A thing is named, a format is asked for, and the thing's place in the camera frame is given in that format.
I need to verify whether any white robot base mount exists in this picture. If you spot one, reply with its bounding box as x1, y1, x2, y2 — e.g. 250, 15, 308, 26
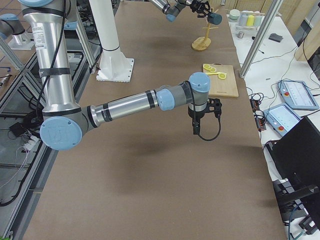
89, 0, 134, 83

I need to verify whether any lemon slice middle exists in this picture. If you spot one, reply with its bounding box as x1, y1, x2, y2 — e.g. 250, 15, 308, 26
208, 67, 217, 73

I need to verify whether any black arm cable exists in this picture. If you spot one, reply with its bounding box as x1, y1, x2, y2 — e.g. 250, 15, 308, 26
189, 79, 221, 141

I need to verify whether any black monitor right side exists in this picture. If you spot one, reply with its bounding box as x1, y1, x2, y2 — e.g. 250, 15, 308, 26
266, 116, 320, 228

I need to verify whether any lemon slice by knife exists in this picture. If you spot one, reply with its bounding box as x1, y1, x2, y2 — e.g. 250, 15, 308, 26
217, 72, 227, 80

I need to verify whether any mint green cup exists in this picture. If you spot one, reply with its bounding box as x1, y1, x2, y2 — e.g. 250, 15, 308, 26
229, 9, 241, 21

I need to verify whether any yellow cup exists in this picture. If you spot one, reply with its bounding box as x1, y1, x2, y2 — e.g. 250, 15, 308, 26
246, 15, 255, 27

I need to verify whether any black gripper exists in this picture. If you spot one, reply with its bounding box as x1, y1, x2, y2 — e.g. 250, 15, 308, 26
189, 0, 210, 17
188, 98, 222, 135

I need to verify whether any lemon slice front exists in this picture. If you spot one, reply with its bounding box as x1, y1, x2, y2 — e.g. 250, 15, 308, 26
203, 64, 213, 71

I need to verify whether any blue teach pendant near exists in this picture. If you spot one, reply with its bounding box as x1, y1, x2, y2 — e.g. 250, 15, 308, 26
263, 103, 302, 137

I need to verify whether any blue mug with yellow interior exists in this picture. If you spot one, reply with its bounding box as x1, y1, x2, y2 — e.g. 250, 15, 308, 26
207, 12, 223, 26

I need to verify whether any grey cup lying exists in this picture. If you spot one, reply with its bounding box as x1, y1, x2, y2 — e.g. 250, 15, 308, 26
238, 12, 248, 26

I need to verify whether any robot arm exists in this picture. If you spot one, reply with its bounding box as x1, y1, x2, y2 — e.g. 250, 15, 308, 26
81, 1, 226, 155
149, 0, 211, 22

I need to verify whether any dark grey flat device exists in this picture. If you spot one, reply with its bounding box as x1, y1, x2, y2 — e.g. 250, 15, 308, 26
268, 33, 283, 43

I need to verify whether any wooden cutting board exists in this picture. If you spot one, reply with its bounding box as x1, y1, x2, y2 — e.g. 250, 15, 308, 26
202, 63, 239, 98

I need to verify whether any light blue cup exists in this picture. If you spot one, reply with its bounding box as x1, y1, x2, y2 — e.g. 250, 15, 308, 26
253, 15, 263, 28

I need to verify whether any aluminium frame post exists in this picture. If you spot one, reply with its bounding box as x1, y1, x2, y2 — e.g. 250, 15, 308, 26
239, 0, 283, 79

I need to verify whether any blue teach pendant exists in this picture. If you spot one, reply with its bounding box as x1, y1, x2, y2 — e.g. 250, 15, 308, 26
278, 80, 320, 111
263, 103, 302, 137

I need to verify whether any blue teach pendant far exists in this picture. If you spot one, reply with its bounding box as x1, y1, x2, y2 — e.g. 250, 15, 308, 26
278, 80, 320, 111

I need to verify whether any bamboo cup rack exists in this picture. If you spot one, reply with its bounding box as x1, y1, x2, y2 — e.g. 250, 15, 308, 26
191, 22, 217, 52

